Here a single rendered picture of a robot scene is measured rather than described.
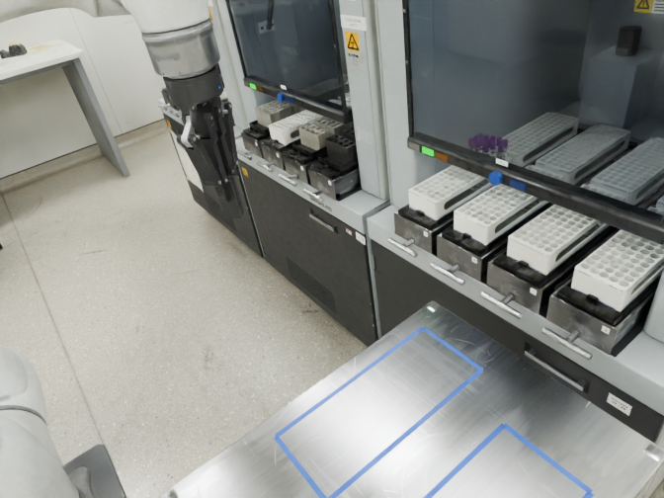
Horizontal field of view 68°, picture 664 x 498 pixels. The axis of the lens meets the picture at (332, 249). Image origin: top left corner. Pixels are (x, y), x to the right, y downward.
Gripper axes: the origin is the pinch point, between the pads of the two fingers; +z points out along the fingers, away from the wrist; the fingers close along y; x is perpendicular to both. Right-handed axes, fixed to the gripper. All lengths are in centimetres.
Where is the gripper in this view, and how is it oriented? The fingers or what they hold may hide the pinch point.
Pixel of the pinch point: (229, 197)
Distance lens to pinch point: 80.4
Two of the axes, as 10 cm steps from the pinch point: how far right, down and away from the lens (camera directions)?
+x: 9.5, 0.6, -3.0
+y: -2.8, 6.1, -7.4
